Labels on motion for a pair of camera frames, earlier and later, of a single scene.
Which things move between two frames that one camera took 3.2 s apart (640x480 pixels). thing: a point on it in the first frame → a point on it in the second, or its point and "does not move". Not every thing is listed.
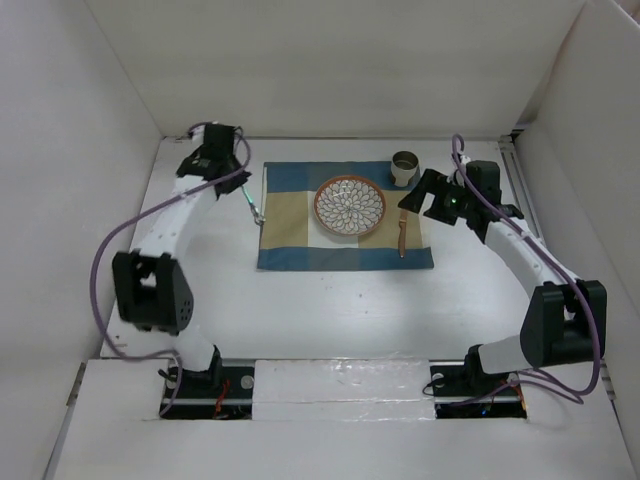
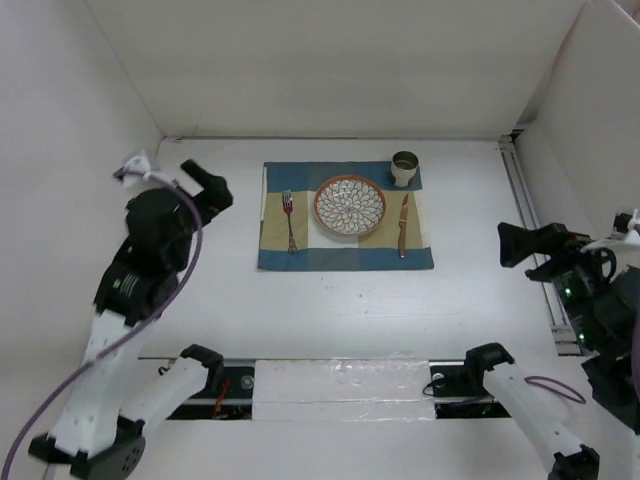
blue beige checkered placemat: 292,236 does not move
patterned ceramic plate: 350,205 does not move
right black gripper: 430,182 → 515,242
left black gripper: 241,178 → 217,194
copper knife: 402,233 does not move
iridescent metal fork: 257,216 → 287,203
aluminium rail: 519,185 does not move
